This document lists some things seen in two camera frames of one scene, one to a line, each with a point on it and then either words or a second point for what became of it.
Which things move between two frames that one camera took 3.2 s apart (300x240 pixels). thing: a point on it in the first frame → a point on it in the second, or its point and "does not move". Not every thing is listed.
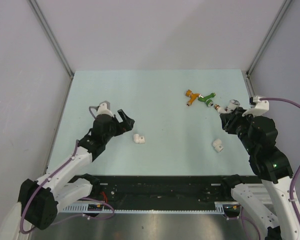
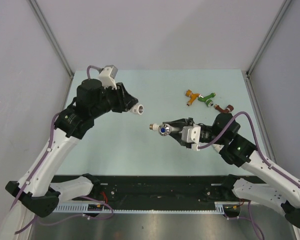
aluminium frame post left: x=52 y=37 does not move
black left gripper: x=123 y=126 → x=125 y=101
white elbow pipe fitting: x=139 y=139 → x=138 y=109
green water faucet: x=206 y=99 does not move
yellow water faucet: x=193 y=96 does not move
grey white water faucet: x=231 y=106 → x=164 y=129
